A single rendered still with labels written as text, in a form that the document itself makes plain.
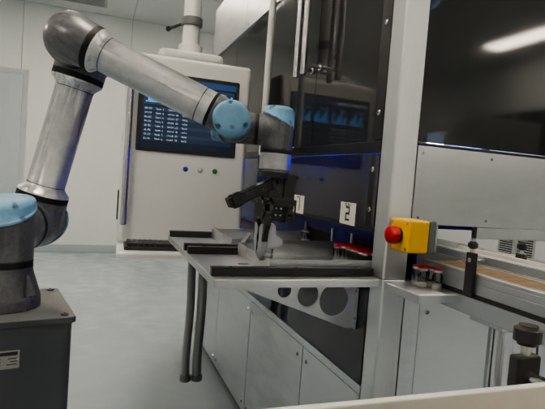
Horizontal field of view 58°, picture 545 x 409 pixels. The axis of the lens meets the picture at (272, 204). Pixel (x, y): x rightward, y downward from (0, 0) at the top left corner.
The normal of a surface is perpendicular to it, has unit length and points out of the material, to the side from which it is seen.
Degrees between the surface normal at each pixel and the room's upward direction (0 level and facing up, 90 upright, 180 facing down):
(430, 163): 90
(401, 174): 90
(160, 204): 90
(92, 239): 90
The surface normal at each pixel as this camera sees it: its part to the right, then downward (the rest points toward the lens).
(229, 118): 0.03, 0.06
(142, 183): 0.30, 0.07
